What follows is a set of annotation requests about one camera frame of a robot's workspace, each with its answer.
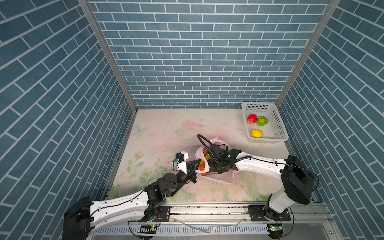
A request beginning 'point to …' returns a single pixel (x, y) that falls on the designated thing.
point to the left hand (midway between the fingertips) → (204, 163)
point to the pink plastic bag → (226, 176)
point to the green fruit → (262, 121)
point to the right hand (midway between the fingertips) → (209, 168)
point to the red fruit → (252, 118)
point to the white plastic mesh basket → (275, 131)
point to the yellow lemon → (257, 133)
